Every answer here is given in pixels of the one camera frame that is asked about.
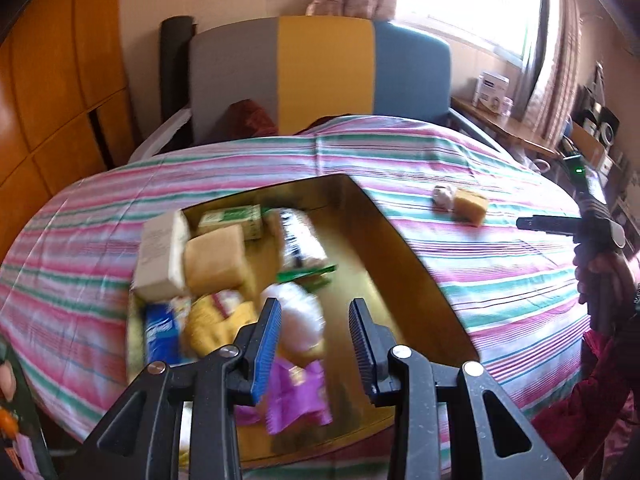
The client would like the green white small carton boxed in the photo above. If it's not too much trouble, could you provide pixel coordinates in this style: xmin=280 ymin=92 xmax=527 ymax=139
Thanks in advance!
xmin=196 ymin=205 xmax=262 ymax=240

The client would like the person's right hand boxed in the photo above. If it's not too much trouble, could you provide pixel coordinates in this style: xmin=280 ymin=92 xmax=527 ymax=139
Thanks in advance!
xmin=574 ymin=244 xmax=639 ymax=336

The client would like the black rolled mat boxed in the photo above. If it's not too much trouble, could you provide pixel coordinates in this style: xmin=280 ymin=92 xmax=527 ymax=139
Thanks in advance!
xmin=158 ymin=15 xmax=196 ymax=122

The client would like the gold metal tin tray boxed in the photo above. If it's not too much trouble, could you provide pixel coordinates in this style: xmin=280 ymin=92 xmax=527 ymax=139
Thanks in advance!
xmin=126 ymin=174 xmax=477 ymax=468

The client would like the wooden wardrobe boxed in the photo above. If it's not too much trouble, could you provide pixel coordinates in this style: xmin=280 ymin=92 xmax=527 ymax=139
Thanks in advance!
xmin=1 ymin=0 xmax=140 ymax=252

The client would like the white ball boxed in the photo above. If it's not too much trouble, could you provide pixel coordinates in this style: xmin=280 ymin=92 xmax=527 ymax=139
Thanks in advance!
xmin=260 ymin=283 xmax=326 ymax=356

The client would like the white knotted cloth bundle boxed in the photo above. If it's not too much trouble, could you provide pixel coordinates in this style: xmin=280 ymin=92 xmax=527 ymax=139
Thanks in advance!
xmin=432 ymin=184 xmax=457 ymax=211

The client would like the wooden side table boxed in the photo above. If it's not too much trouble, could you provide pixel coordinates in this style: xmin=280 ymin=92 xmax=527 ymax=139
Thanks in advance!
xmin=451 ymin=96 xmax=561 ymax=159

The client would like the green-edged cracker snack packet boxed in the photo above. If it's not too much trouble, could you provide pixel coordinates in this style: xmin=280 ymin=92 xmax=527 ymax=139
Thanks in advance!
xmin=262 ymin=207 xmax=337 ymax=283

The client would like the yellow sponge cake block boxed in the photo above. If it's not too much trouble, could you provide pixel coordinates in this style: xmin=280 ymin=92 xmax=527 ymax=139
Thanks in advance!
xmin=452 ymin=188 xmax=489 ymax=226

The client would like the dark red cushion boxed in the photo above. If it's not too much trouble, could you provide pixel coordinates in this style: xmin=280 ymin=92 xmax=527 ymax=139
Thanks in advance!
xmin=221 ymin=99 xmax=279 ymax=140

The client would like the purple snack wrapper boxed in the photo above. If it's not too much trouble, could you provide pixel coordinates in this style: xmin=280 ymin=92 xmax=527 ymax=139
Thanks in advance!
xmin=234 ymin=358 xmax=332 ymax=436

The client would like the white blue product box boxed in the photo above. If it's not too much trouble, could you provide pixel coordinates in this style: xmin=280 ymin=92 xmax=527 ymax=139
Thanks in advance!
xmin=472 ymin=70 xmax=510 ymax=114

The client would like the red garment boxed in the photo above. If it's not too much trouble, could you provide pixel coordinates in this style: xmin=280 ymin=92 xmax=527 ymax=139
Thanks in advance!
xmin=532 ymin=321 xmax=639 ymax=477

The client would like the blue white tissue pack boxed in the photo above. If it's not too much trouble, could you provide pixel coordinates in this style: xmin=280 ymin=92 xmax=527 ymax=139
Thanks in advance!
xmin=143 ymin=297 xmax=191 ymax=366

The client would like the white chair armrest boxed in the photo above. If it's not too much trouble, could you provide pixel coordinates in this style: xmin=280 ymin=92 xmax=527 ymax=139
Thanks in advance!
xmin=128 ymin=106 xmax=192 ymax=165

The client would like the striped pink green bedsheet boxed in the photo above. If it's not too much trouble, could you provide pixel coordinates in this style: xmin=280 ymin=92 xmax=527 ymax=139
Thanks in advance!
xmin=1 ymin=116 xmax=589 ymax=439

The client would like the small white pink jar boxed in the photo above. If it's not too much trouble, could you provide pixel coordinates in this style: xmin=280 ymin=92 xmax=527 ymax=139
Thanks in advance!
xmin=499 ymin=96 xmax=513 ymax=118

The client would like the white cardboard box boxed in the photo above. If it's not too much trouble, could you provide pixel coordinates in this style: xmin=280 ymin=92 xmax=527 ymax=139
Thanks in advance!
xmin=131 ymin=210 xmax=191 ymax=304

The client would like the grey yellow blue chair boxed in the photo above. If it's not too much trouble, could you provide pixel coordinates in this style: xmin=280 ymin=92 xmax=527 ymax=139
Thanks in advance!
xmin=127 ymin=14 xmax=501 ymax=164

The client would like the yellow knitted face toy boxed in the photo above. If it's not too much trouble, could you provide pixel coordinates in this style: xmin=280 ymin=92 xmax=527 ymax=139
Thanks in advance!
xmin=183 ymin=289 xmax=257 ymax=358

